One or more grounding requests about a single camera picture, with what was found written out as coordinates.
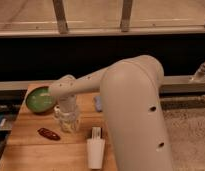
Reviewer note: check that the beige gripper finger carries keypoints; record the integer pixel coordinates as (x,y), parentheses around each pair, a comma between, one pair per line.
(59,120)
(75,121)

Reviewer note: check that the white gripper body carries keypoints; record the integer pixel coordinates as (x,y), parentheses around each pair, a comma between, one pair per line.
(67,104)

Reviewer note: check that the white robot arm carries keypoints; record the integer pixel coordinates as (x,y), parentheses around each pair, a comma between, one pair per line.
(129,91)

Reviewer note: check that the red chili pepper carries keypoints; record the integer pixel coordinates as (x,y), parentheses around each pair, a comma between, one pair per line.
(48,134)

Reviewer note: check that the small white box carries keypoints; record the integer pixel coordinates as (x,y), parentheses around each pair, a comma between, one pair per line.
(96,133)

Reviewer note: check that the green bowl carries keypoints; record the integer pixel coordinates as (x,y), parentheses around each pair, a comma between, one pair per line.
(39,100)

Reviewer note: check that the left metal frame post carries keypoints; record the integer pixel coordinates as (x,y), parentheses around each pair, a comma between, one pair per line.
(60,16)

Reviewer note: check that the metal frame post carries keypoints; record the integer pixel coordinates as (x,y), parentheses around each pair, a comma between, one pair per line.
(60,16)
(126,15)

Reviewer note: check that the right metal frame post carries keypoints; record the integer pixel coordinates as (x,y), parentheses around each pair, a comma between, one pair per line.
(126,15)

